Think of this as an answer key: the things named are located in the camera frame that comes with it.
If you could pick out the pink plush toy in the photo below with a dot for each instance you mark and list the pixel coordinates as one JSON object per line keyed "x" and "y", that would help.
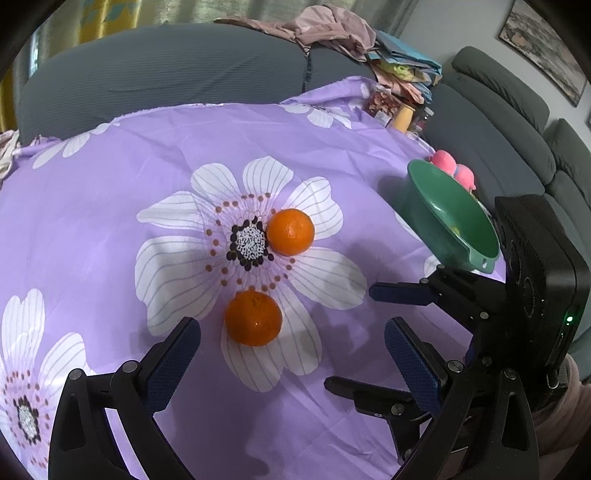
{"x": 465, "y": 177}
{"x": 443, "y": 160}

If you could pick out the grey sofa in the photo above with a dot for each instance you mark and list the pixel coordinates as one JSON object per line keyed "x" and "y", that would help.
{"x": 161, "y": 74}

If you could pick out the clear small bottle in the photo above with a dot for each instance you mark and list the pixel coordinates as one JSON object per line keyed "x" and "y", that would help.
{"x": 421, "y": 123}

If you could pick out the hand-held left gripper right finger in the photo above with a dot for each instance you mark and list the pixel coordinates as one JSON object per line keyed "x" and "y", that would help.
{"x": 411, "y": 360}

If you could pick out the patterned white cloth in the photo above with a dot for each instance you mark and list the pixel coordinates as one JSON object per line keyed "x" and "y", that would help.
{"x": 8, "y": 154}

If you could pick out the beige bottle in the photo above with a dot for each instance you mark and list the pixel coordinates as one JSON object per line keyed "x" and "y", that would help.
{"x": 402, "y": 119}

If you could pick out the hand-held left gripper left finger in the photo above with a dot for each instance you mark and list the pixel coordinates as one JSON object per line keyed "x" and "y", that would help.
{"x": 171, "y": 364}

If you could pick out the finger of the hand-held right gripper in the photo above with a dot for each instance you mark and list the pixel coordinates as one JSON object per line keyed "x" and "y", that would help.
{"x": 369, "y": 393}
{"x": 397, "y": 293}

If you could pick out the mauve crumpled garment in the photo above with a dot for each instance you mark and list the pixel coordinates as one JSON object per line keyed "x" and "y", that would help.
{"x": 323, "y": 27}

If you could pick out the green plastic bowl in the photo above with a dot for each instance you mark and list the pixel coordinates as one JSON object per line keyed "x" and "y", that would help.
{"x": 452, "y": 212}

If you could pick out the purple floral cloth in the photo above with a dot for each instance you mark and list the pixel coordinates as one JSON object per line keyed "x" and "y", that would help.
{"x": 138, "y": 161}

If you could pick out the stack of folded clothes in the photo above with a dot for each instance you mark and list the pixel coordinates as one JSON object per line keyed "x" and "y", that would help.
{"x": 401, "y": 67}

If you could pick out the orange mandarin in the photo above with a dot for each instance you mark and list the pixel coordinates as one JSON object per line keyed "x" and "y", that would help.
{"x": 291, "y": 232}
{"x": 253, "y": 318}

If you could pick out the framed wall picture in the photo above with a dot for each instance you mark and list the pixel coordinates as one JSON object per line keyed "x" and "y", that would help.
{"x": 545, "y": 46}

